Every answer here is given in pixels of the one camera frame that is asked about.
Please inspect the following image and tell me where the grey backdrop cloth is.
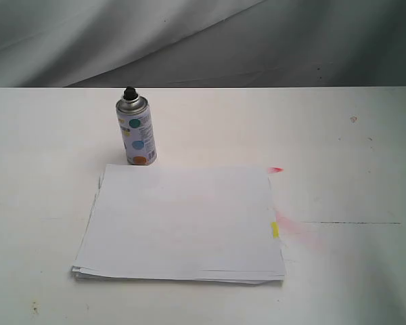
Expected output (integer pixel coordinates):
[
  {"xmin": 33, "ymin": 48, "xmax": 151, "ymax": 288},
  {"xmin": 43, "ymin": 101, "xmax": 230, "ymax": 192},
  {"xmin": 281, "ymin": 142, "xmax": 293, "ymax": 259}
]
[{"xmin": 0, "ymin": 1, "xmax": 406, "ymax": 87}]

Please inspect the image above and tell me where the yellow sticky tab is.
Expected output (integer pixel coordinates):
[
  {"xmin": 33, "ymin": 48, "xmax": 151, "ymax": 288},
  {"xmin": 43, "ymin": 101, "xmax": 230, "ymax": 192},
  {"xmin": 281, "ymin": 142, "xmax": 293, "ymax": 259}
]
[{"xmin": 271, "ymin": 221, "xmax": 279, "ymax": 238}]

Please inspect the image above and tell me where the spray paint can with dots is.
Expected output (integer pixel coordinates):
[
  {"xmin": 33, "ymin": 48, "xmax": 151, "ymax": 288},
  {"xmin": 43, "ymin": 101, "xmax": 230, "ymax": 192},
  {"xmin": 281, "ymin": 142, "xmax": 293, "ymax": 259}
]
[{"xmin": 116, "ymin": 87, "xmax": 157, "ymax": 166}]

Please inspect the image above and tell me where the white paper stack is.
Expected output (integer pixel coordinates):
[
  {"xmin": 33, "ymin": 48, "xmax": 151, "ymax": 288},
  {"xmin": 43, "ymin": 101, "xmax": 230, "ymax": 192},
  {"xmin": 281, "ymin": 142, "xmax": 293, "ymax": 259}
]
[{"xmin": 72, "ymin": 165, "xmax": 286, "ymax": 284}]

